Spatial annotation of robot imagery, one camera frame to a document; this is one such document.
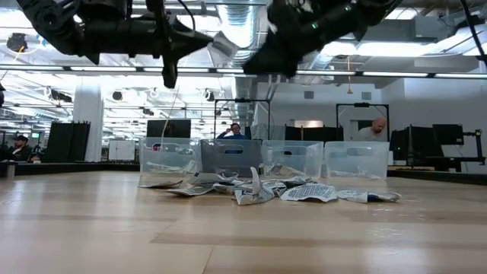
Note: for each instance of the small grey cylinder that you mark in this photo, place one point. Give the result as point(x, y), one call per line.
point(10, 169)

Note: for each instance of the silver spiral ventilation duct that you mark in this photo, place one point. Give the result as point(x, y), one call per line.
point(239, 15)

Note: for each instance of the person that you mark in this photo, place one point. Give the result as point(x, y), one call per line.
point(234, 133)
point(21, 150)
point(374, 131)

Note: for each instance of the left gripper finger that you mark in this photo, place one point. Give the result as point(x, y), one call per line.
point(170, 72)
point(186, 38)

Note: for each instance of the black gantry frame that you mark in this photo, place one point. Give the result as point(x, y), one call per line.
point(361, 104)
point(243, 100)

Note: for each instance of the long linear ceiling light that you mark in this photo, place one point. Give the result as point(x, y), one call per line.
point(380, 74)

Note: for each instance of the plain white packet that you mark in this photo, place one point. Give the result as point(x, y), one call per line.
point(163, 167)
point(189, 167)
point(224, 47)

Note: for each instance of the rectangular ceiling light panel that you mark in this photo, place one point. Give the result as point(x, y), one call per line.
point(403, 48)

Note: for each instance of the white square pillar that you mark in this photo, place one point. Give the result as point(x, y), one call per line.
point(88, 114)

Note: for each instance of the white packet blue mark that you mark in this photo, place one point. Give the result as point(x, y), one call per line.
point(367, 196)

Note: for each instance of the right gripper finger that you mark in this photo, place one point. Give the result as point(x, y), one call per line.
point(277, 61)

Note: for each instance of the black partition panel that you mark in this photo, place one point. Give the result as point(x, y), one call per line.
point(68, 142)
point(312, 134)

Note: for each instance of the white packet blue print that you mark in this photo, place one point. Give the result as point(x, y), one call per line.
point(254, 194)
point(160, 185)

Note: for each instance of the black ceiling mounted device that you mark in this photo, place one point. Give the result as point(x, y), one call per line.
point(17, 42)

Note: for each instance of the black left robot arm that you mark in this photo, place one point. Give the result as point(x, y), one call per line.
point(106, 36)

